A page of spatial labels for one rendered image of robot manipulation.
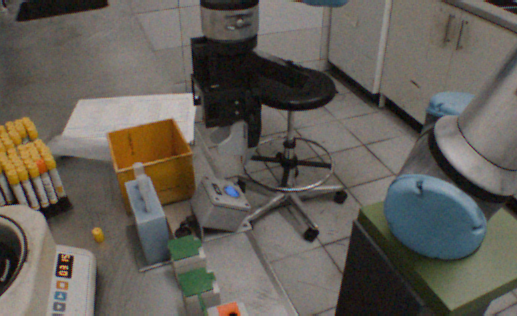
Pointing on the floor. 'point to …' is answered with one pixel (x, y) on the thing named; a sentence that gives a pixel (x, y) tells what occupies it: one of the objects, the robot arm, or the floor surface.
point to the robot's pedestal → (378, 283)
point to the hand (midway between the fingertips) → (247, 155)
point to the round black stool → (273, 98)
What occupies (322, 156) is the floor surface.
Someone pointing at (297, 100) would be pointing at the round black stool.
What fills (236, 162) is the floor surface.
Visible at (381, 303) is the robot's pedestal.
